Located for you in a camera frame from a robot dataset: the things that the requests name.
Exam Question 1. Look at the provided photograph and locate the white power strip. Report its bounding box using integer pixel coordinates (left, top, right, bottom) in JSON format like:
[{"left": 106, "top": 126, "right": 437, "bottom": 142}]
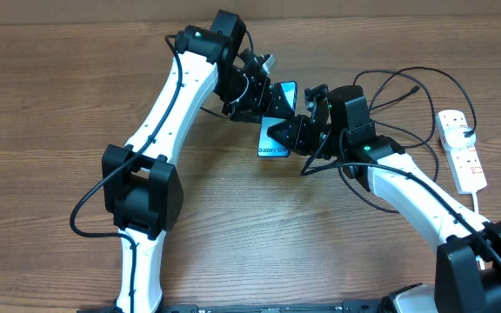
[{"left": 435, "top": 110, "right": 487, "bottom": 194}]

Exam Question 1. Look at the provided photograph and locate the black USB charging cable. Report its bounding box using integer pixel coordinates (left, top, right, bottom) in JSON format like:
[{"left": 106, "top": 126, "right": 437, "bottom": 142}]
[{"left": 337, "top": 66, "right": 478, "bottom": 215}]

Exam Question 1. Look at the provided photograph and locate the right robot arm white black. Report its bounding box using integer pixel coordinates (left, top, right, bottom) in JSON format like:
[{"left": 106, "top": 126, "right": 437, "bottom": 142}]
[{"left": 267, "top": 85, "right": 501, "bottom": 312}]

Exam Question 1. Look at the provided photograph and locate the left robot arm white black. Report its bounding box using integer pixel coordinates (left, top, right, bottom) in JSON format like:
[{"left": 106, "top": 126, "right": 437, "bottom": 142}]
[{"left": 102, "top": 10, "right": 297, "bottom": 312}]

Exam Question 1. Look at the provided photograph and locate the white USB charger plug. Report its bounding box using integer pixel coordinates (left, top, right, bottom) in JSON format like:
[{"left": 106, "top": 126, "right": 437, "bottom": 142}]
[{"left": 441, "top": 127, "right": 477, "bottom": 151}]

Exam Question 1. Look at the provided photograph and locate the blue Galaxy S24 smartphone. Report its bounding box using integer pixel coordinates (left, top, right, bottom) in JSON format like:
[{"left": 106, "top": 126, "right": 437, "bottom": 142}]
[{"left": 257, "top": 81, "right": 297, "bottom": 158}]

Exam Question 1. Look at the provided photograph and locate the white power strip cord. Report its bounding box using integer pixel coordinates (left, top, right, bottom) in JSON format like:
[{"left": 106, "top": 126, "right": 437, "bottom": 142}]
[{"left": 471, "top": 191, "right": 484, "bottom": 270}]

